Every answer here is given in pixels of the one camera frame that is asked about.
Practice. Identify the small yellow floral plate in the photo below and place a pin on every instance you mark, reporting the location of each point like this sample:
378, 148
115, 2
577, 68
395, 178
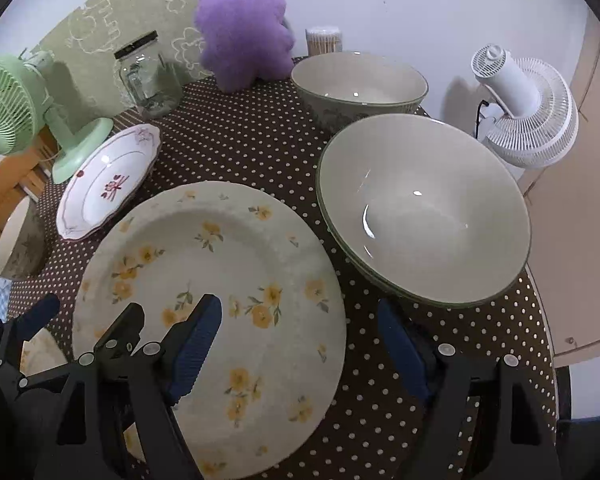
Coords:
41, 353

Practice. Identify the glass jar with lid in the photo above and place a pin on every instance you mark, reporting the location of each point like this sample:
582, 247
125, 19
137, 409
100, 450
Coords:
151, 82

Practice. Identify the beige door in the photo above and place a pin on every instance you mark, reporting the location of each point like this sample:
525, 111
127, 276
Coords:
564, 203

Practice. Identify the large yellow floral plate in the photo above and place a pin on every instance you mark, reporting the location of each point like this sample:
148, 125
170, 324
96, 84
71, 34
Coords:
275, 363

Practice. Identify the green desk fan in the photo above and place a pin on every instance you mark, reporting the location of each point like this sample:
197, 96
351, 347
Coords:
27, 106

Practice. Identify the green ceramic bowl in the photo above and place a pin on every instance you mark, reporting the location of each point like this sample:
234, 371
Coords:
22, 247

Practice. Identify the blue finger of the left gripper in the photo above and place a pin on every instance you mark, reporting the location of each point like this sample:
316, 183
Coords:
123, 335
25, 326

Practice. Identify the white standing fan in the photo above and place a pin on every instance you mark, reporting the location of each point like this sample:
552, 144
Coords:
540, 121

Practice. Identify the purple plush toy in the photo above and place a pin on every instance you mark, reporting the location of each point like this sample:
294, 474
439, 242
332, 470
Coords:
244, 40

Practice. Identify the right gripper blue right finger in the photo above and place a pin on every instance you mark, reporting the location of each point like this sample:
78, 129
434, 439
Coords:
511, 439

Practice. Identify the red patterned white plate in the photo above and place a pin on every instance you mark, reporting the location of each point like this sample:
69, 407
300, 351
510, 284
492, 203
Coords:
107, 180

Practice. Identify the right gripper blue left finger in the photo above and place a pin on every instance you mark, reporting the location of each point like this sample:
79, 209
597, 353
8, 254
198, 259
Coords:
103, 398

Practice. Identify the brown polka dot tablecloth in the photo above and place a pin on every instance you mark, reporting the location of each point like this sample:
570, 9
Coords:
263, 137

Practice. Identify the cotton swab container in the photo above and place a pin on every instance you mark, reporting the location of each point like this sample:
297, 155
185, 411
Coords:
323, 39

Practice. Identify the wooden chair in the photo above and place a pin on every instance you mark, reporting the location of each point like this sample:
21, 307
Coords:
26, 173

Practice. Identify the green patterned wall mat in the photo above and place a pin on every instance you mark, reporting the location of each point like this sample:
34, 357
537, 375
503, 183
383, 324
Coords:
85, 77

